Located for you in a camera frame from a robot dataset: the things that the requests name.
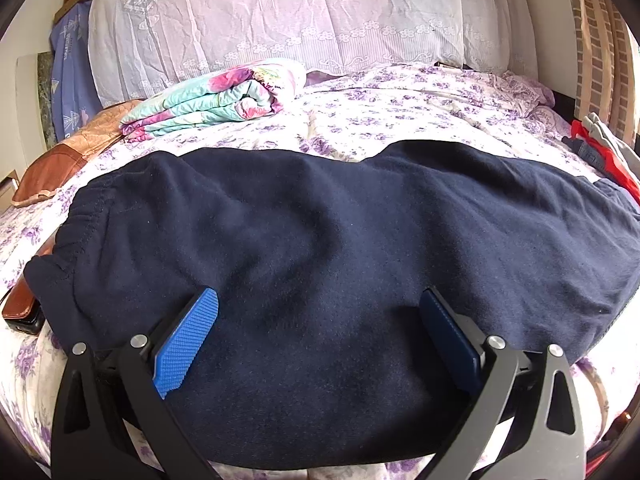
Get navy blue pants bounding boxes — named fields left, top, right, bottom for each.
left=22, top=140, right=640, bottom=473

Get brown leather wallet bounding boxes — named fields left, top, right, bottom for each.
left=1, top=275, right=46, bottom=336

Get blue patterned cloth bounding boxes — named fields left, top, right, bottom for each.
left=50, top=0, right=103, bottom=143

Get red garment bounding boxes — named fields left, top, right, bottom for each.
left=570, top=120, right=640, bottom=202

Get green marbled panel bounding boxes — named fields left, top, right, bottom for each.
left=36, top=52, right=60, bottom=150

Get grey white garment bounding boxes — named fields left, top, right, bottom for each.
left=582, top=111, right=640, bottom=182

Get dark denim jeans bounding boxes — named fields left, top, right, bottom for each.
left=562, top=135, right=615, bottom=172

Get white lace curtain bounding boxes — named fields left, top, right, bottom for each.
left=89, top=0, right=468, bottom=108

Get folded colourful floral quilt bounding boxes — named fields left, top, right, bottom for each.
left=120, top=57, right=307, bottom=142

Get purple frilled floral pillowcase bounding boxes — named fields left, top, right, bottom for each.
left=492, top=70, right=557, bottom=109

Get brown leather cushion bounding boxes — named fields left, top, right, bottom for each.
left=12, top=100, right=143, bottom=208

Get small white lace pillow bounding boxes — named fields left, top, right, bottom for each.
left=457, top=0, right=523, bottom=73

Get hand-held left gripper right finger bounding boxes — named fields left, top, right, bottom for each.
left=419, top=287, right=586, bottom=480

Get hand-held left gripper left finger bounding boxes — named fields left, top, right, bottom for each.
left=50, top=286, right=221, bottom=480

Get striped brick-patterned curtain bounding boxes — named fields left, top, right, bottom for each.
left=565, top=0, right=640, bottom=137

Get purple floral bedsheet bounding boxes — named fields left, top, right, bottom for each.
left=0, top=62, right=640, bottom=480

